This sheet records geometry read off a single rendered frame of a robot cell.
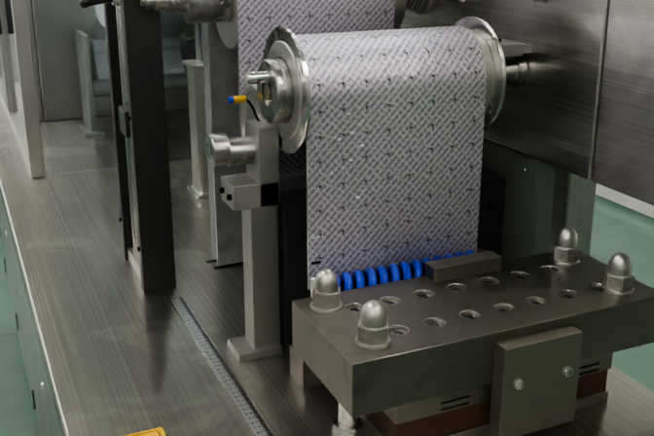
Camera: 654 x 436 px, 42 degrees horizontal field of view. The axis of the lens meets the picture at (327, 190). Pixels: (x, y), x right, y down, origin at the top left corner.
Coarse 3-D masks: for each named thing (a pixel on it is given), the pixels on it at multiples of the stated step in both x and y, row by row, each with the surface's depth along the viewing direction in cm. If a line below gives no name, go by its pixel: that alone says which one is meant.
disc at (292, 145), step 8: (272, 32) 100; (280, 32) 98; (288, 32) 96; (272, 40) 101; (280, 40) 98; (288, 40) 96; (296, 40) 94; (296, 48) 94; (264, 56) 104; (296, 56) 95; (304, 56) 93; (304, 64) 93; (304, 72) 93; (304, 80) 93; (304, 88) 94; (304, 96) 94; (304, 104) 94; (304, 112) 94; (304, 120) 95; (304, 128) 95; (280, 136) 102; (296, 136) 98; (304, 136) 96; (280, 144) 103; (288, 144) 100; (296, 144) 98; (288, 152) 101
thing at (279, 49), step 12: (480, 36) 106; (276, 48) 99; (288, 48) 96; (288, 60) 96; (492, 60) 104; (492, 72) 104; (300, 84) 94; (492, 84) 105; (300, 96) 95; (300, 108) 95; (288, 132) 99
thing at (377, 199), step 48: (336, 144) 97; (384, 144) 100; (432, 144) 103; (480, 144) 106; (336, 192) 99; (384, 192) 102; (432, 192) 105; (336, 240) 101; (384, 240) 104; (432, 240) 107
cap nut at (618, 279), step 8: (616, 256) 98; (624, 256) 98; (608, 264) 99; (616, 264) 98; (624, 264) 97; (632, 264) 98; (608, 272) 99; (616, 272) 98; (624, 272) 97; (632, 272) 99; (608, 280) 98; (616, 280) 98; (624, 280) 97; (632, 280) 98; (608, 288) 99; (616, 288) 98; (624, 288) 98; (632, 288) 98
